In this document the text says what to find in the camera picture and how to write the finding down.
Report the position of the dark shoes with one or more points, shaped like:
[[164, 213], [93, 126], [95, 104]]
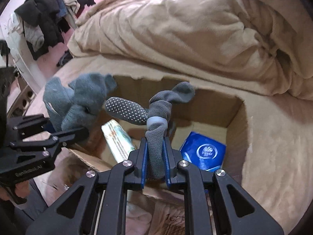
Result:
[[64, 58]]

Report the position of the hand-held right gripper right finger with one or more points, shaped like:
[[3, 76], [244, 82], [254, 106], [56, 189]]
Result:
[[167, 166]]

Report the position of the beige garment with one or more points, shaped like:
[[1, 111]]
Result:
[[71, 3]]

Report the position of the blue-grey sock bundle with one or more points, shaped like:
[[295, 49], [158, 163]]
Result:
[[82, 98]]

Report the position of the beige duvet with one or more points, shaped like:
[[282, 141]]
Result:
[[183, 29]]

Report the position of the person's left hand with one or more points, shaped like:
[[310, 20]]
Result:
[[22, 188]]

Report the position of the grey knotted dotted sock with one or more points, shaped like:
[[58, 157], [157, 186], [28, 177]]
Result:
[[156, 149]]

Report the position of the black jacket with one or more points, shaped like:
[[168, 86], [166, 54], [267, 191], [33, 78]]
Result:
[[46, 22]]

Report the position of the cardboard box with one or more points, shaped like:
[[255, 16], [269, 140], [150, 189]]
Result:
[[215, 107]]

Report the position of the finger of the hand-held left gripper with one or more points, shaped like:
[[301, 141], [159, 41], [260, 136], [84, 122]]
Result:
[[31, 124], [68, 135]]

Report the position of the green and white packet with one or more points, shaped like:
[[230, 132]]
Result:
[[117, 137]]

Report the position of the blue tissue packet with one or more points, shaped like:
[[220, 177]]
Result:
[[204, 151]]

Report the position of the grey garment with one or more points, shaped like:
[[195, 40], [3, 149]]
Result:
[[34, 38]]

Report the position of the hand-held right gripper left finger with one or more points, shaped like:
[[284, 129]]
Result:
[[144, 162]]

